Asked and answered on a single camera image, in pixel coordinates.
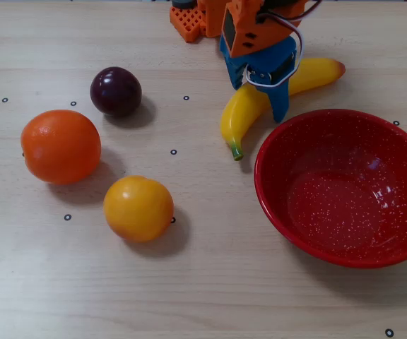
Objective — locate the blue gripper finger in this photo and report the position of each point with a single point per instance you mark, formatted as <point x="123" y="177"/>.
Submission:
<point x="237" y="76"/>
<point x="279" y="102"/>

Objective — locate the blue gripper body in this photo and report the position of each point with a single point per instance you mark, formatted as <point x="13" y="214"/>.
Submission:
<point x="260" y="63"/>

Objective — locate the yellow plastic banana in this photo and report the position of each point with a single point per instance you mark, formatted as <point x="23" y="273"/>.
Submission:
<point x="242" y="109"/>

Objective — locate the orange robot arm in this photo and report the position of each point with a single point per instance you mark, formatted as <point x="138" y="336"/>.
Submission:
<point x="256" y="21"/>

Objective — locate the red speckled enamel bowl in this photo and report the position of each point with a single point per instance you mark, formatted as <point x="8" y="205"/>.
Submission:
<point x="337" y="197"/>

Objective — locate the dark purple plum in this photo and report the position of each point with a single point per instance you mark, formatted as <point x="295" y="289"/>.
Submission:
<point x="116" y="92"/>

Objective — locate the small yellow-orange round fruit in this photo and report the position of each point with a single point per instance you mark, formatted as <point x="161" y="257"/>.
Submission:
<point x="138" y="208"/>

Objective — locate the large orange fruit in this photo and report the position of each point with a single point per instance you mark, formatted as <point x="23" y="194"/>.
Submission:
<point x="60" y="146"/>

